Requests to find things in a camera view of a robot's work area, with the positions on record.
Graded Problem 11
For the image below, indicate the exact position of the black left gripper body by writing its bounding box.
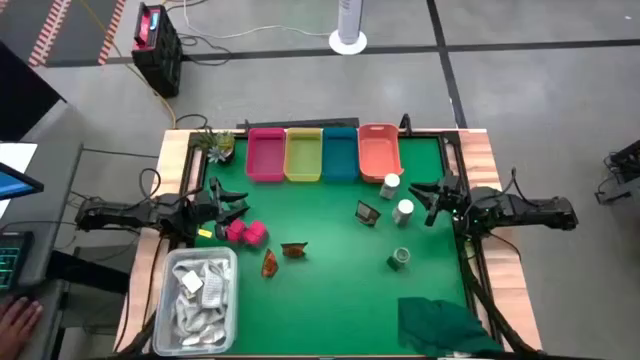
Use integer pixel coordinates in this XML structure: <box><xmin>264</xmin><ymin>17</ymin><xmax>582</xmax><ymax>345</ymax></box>
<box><xmin>192</xmin><ymin>176</ymin><xmax>225</xmax><ymax>237</ymax></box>

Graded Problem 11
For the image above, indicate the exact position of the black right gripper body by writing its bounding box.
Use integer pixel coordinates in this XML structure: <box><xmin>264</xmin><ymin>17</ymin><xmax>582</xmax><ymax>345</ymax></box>
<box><xmin>436</xmin><ymin>173</ymin><xmax>472</xmax><ymax>222</ymax></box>

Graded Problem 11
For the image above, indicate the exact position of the green-lidded glass herb jar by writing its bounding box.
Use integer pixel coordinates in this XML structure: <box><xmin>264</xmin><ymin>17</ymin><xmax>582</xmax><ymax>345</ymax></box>
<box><xmin>385</xmin><ymin>246</ymin><xmax>412</xmax><ymax>273</ymax></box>

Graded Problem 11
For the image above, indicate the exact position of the orange taco mix packet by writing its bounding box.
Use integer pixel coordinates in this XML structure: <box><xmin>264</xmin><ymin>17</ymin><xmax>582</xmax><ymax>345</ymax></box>
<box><xmin>279</xmin><ymin>241</ymin><xmax>310</xmax><ymax>260</ymax></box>
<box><xmin>260</xmin><ymin>247</ymin><xmax>280</xmax><ymax>280</ymax></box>

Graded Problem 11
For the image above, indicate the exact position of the dark spice packet white label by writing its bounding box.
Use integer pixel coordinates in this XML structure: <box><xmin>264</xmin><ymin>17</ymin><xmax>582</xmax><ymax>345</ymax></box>
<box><xmin>354</xmin><ymin>199</ymin><xmax>383</xmax><ymax>228</ymax></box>

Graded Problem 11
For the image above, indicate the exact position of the white-capped spice jar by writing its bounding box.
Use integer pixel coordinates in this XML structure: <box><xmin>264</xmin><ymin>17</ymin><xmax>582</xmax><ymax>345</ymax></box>
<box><xmin>379</xmin><ymin>172</ymin><xmax>402</xmax><ymax>201</ymax></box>
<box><xmin>391</xmin><ymin>198</ymin><xmax>416</xmax><ymax>228</ymax></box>

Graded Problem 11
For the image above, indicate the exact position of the pink crumpled object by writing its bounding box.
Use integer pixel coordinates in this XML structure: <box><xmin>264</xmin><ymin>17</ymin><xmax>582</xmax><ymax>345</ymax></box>
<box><xmin>242</xmin><ymin>220</ymin><xmax>270</xmax><ymax>249</ymax></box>

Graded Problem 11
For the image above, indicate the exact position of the pink plastic bin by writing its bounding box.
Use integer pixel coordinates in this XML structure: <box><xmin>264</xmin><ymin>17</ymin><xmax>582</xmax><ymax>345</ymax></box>
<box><xmin>245</xmin><ymin>127</ymin><xmax>287</xmax><ymax>183</ymax></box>

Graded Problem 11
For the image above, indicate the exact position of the small potted succulent plant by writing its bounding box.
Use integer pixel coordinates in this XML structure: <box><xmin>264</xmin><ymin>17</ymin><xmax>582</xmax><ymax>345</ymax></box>
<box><xmin>192</xmin><ymin>128</ymin><xmax>237</xmax><ymax>166</ymax></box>

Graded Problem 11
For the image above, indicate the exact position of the orange plastic bin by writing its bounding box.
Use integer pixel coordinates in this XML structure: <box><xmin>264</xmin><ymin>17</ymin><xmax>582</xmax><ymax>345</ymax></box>
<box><xmin>357</xmin><ymin>123</ymin><xmax>405</xmax><ymax>185</ymax></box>

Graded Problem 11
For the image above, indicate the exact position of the grey printed pouch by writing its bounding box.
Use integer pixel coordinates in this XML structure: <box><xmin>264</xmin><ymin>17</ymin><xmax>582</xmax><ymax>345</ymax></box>
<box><xmin>201</xmin><ymin>261</ymin><xmax>227</xmax><ymax>310</ymax></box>

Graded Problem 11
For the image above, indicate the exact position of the white square card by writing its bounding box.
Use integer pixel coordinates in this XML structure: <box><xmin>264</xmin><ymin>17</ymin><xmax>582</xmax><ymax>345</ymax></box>
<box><xmin>180</xmin><ymin>270</ymin><xmax>205</xmax><ymax>295</ymax></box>

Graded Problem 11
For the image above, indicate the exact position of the yellow plastic bin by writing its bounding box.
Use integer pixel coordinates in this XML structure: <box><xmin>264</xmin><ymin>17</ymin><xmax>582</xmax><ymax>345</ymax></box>
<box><xmin>283</xmin><ymin>127</ymin><xmax>325</xmax><ymax>183</ymax></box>

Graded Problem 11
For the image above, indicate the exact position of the blue plastic bin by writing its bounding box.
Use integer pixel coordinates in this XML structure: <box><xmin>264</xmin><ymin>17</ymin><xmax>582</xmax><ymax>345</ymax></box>
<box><xmin>321</xmin><ymin>126</ymin><xmax>362</xmax><ymax>183</ymax></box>

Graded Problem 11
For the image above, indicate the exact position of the clear plastic storage tub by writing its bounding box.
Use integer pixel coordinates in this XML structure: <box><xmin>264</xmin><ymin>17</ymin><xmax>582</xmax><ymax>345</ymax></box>
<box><xmin>151</xmin><ymin>245</ymin><xmax>240</xmax><ymax>358</ymax></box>

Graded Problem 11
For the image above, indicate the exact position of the dark green cloth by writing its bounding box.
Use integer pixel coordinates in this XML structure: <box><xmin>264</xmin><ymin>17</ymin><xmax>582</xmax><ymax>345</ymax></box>
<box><xmin>396</xmin><ymin>296</ymin><xmax>505</xmax><ymax>359</ymax></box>

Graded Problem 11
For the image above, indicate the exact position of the black crate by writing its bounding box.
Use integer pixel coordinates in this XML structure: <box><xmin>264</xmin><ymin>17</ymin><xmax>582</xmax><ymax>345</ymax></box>
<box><xmin>130</xmin><ymin>2</ymin><xmax>184</xmax><ymax>100</ymax></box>

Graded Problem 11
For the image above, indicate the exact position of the grey desk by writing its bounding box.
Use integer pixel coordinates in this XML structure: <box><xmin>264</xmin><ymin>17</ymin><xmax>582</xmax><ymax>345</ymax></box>
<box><xmin>0</xmin><ymin>99</ymin><xmax>85</xmax><ymax>360</ymax></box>

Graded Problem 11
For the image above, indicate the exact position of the black equipment stand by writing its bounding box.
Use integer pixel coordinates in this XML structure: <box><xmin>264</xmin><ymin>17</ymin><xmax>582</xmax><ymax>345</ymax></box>
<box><xmin>594</xmin><ymin>139</ymin><xmax>640</xmax><ymax>206</ymax></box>

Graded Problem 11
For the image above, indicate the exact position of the blue-lit screen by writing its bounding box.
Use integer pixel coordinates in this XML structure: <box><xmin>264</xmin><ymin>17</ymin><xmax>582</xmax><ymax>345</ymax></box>
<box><xmin>0</xmin><ymin>161</ymin><xmax>46</xmax><ymax>203</ymax></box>

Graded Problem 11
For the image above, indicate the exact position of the white paper sheet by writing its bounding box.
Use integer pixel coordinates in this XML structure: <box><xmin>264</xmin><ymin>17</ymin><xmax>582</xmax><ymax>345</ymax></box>
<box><xmin>0</xmin><ymin>142</ymin><xmax>39</xmax><ymax>174</ymax></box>

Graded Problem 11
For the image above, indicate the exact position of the backlit keyboard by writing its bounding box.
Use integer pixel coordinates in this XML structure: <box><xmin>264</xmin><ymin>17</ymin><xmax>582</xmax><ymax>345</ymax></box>
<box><xmin>0</xmin><ymin>230</ymin><xmax>36</xmax><ymax>297</ymax></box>

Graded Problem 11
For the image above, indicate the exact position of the black monitor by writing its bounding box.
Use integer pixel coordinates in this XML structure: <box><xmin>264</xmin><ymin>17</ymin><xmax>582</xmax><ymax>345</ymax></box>
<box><xmin>0</xmin><ymin>41</ymin><xmax>67</xmax><ymax>143</ymax></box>

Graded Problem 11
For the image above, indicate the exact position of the person's hand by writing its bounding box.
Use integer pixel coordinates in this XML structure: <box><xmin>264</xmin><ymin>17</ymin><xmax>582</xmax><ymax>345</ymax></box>
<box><xmin>0</xmin><ymin>295</ymin><xmax>45</xmax><ymax>360</ymax></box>

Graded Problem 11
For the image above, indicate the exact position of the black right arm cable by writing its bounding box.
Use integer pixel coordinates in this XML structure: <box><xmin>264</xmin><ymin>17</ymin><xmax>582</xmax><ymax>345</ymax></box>
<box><xmin>508</xmin><ymin>166</ymin><xmax>532</xmax><ymax>197</ymax></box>

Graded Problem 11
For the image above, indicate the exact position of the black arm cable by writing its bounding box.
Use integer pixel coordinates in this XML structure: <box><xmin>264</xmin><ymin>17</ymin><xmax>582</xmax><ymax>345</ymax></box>
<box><xmin>137</xmin><ymin>167</ymin><xmax>163</xmax><ymax>200</ymax></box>
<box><xmin>508</xmin><ymin>166</ymin><xmax>532</xmax><ymax>197</ymax></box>

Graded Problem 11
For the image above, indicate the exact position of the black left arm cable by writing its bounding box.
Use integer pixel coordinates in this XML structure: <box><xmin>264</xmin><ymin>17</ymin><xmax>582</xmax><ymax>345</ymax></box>
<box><xmin>137</xmin><ymin>167</ymin><xmax>163</xmax><ymax>200</ymax></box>

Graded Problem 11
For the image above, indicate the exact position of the black floor cable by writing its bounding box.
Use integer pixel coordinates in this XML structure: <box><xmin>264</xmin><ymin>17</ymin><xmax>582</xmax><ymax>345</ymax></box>
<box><xmin>174</xmin><ymin>113</ymin><xmax>209</xmax><ymax>131</ymax></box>

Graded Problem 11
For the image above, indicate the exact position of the yellow floor cable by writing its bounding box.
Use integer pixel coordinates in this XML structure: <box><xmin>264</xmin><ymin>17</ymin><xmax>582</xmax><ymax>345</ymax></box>
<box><xmin>78</xmin><ymin>0</ymin><xmax>178</xmax><ymax>130</ymax></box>

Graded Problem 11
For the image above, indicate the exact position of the white floor cable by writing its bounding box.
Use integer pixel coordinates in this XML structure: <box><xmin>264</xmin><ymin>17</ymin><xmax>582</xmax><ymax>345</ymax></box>
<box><xmin>181</xmin><ymin>0</ymin><xmax>334</xmax><ymax>41</ymax></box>

